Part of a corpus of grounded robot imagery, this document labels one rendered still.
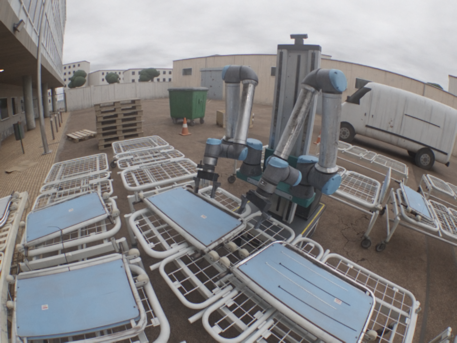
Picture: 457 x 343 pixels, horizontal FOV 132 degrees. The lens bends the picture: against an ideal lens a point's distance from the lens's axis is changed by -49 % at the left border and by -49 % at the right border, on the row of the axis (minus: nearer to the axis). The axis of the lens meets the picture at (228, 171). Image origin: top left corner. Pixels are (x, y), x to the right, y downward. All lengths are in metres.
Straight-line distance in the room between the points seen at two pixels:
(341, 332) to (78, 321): 1.13
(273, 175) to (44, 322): 1.32
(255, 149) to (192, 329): 1.39
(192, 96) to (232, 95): 5.56
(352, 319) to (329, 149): 0.89
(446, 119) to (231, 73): 7.78
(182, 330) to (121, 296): 0.61
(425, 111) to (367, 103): 2.33
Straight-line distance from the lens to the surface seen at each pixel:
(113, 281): 1.06
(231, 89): 1.44
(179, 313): 1.54
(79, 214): 1.65
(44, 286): 1.22
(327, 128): 1.12
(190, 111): 7.08
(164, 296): 1.62
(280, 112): 1.57
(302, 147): 1.51
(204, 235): 1.21
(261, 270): 1.04
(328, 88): 1.08
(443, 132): 8.31
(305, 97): 1.14
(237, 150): 1.26
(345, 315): 1.04
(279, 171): 0.93
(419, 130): 8.00
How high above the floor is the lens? 1.38
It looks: 24 degrees down
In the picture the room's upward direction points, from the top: 3 degrees clockwise
